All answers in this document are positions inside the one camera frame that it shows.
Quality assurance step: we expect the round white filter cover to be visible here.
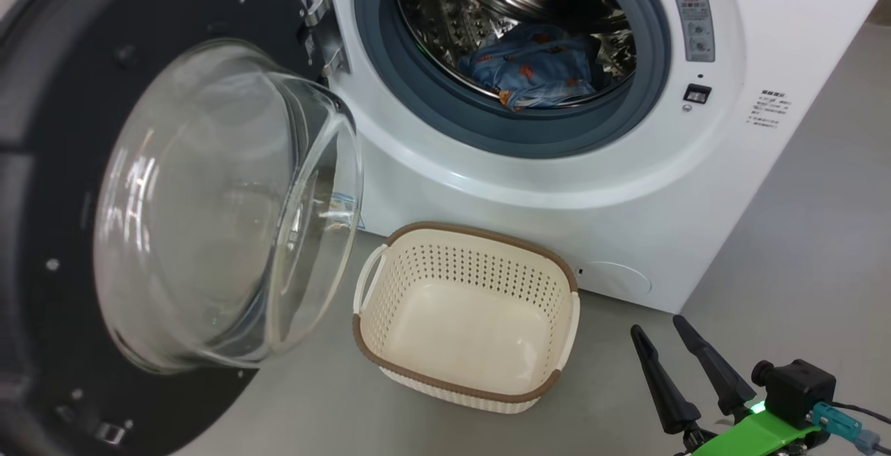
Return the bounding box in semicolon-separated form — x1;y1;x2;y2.
576;261;653;298

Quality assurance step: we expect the teal cable connector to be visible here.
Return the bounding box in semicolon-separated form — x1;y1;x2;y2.
811;402;885;453

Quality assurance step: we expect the thin black camera cable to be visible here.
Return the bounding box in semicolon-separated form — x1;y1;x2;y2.
832;402;891;423

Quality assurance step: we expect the cream perforated laundry basket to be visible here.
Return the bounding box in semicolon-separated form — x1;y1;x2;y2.
352;221;581;415

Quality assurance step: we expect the metal door latch hook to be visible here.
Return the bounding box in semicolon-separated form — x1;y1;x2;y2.
94;420;129;446

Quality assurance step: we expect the white front-load washing machine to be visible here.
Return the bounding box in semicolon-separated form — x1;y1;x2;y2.
261;0;891;314

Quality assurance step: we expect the blue cartoon print garment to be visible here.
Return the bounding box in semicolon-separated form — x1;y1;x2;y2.
498;84;592;113
458;23;599;105

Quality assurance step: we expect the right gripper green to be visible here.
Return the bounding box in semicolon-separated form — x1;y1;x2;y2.
630;314;826;456

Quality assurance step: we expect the grey warning label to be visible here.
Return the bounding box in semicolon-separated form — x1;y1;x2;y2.
673;0;716;63

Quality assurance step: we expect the metal door hinge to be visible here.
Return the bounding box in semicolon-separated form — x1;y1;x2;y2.
303;0;351;79

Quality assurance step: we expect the grey rubber door gasket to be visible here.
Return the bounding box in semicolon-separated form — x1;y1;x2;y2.
354;0;672;159

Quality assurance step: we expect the stainless steel washer drum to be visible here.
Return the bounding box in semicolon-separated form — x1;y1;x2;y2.
393;0;638;110

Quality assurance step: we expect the black washing machine door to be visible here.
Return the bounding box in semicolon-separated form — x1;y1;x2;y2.
0;0;365;456

